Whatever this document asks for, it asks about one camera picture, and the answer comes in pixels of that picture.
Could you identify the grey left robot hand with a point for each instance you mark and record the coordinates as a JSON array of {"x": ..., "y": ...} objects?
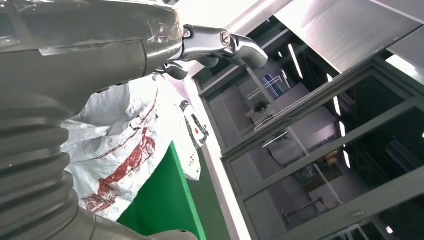
[{"x": 82, "y": 49}]

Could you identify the white parcel with red print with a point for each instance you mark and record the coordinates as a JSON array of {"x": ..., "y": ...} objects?
[{"x": 116, "y": 149}]

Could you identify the white parcel with black print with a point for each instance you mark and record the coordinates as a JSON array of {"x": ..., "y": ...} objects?
[{"x": 192, "y": 155}]

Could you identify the pale left wrist box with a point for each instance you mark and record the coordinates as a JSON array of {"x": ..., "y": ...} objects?
[{"x": 109, "y": 230}]

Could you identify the green plastic crate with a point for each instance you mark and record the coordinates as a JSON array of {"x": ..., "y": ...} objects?
[{"x": 159, "y": 205}]

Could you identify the dark green table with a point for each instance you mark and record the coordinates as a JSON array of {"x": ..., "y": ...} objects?
[{"x": 208, "y": 205}]

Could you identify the dark framed window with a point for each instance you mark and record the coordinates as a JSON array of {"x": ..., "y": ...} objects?
[{"x": 298, "y": 139}]

